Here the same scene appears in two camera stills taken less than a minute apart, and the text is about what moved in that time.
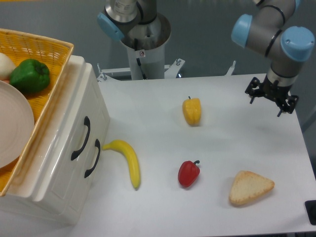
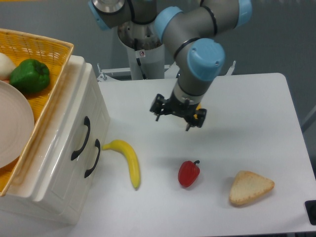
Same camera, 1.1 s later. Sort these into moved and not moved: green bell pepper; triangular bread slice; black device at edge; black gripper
Moved: black gripper
Not moved: green bell pepper; triangular bread slice; black device at edge
